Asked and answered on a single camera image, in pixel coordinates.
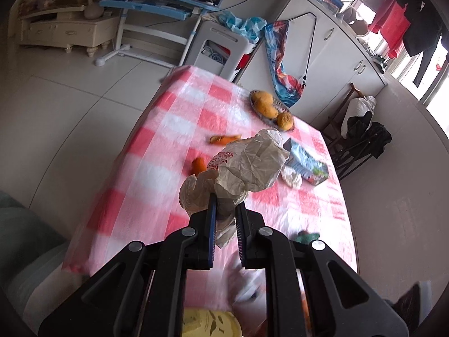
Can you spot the blue white milk carton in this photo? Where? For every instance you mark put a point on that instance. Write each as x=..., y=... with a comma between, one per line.
x=302, y=163

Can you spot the cream tv cabinet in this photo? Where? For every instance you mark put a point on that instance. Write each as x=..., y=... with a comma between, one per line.
x=66, y=27

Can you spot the colourful hanging bag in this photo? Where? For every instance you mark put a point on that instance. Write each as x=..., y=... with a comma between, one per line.
x=288, y=88

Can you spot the yellow plastic trash bucket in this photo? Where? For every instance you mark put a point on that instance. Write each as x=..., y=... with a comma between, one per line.
x=210, y=323

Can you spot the grey sofa seat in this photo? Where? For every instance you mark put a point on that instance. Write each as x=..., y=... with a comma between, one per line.
x=33, y=283

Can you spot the blue crumpled cloth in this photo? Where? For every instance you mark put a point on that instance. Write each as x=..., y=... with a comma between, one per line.
x=250, y=28

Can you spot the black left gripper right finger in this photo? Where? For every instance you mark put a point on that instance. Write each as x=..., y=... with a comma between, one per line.
x=309, y=288

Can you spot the white cabinet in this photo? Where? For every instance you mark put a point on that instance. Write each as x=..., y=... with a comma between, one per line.
x=323, y=46

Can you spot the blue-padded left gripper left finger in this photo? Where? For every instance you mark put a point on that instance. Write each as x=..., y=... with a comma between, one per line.
x=141, y=290

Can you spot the hanging black garment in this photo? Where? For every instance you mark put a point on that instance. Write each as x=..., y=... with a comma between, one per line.
x=426, y=31

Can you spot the dark folding chair with clothes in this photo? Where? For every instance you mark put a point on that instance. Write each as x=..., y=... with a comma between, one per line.
x=353, y=137

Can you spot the blue study desk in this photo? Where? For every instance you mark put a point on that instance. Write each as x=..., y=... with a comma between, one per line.
x=177, y=10

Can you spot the white plastic stool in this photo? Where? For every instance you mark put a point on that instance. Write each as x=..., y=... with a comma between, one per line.
x=218, y=50

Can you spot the orange fruit in basket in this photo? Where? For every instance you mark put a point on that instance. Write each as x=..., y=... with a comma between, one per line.
x=262, y=96

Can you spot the hanging red garment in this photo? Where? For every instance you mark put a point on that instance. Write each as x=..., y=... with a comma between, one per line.
x=391, y=23

